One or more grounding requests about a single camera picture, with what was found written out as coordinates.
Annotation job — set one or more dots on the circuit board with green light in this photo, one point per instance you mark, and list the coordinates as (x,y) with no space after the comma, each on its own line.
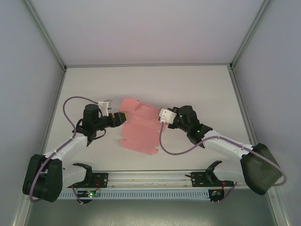
(90,194)

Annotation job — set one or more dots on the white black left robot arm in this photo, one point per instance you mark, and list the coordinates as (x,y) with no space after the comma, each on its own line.
(70,146)

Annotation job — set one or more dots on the aluminium mounting beam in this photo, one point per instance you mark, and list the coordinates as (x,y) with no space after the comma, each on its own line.
(150,180)

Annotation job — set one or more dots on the pink paper box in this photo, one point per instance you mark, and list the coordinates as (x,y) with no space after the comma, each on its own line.
(138,131)

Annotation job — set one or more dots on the aluminium table rear rail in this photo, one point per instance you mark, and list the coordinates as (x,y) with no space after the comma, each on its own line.
(148,64)

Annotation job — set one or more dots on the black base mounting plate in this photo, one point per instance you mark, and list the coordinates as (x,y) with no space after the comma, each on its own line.
(101,177)
(197,180)

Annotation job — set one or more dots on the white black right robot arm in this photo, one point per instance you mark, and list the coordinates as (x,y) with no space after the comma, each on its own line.
(225,148)

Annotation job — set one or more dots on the aluminium table side rail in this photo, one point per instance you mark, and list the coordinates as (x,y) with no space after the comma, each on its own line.
(51,117)
(245,117)

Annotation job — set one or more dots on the black round mount disc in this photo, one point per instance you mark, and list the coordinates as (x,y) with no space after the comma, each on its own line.
(88,201)
(216,199)

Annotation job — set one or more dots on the small blue circuit board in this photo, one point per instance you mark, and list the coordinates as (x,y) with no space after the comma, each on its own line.
(215,194)

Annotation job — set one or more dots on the aluminium frame post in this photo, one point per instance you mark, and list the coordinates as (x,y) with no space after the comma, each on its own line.
(45,33)
(249,33)

